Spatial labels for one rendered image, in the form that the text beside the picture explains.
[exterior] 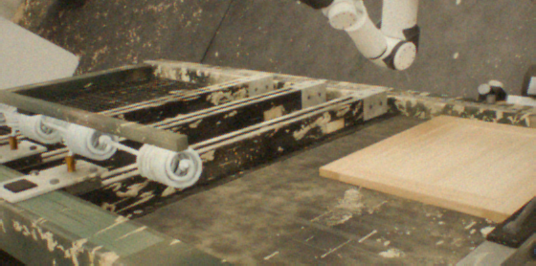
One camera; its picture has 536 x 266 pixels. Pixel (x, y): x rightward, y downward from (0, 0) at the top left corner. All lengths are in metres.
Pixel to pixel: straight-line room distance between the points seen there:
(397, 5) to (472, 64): 1.34
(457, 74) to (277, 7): 1.27
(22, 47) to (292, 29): 2.12
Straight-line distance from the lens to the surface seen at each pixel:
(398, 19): 1.67
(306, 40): 3.49
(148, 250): 0.89
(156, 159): 0.96
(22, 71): 4.89
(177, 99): 1.93
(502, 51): 2.93
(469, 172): 1.41
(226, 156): 1.44
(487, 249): 1.02
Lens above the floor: 2.49
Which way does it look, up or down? 47 degrees down
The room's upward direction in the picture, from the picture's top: 59 degrees counter-clockwise
